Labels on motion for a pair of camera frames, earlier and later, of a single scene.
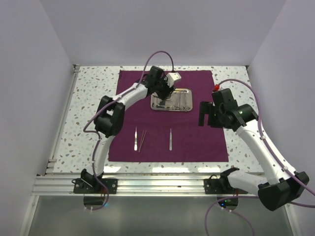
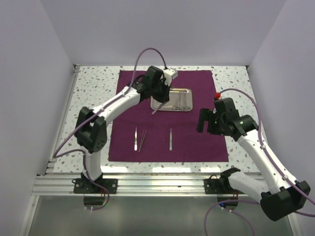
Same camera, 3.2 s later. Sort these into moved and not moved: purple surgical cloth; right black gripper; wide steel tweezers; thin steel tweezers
Moved: right black gripper
Not moved: purple surgical cloth; wide steel tweezers; thin steel tweezers
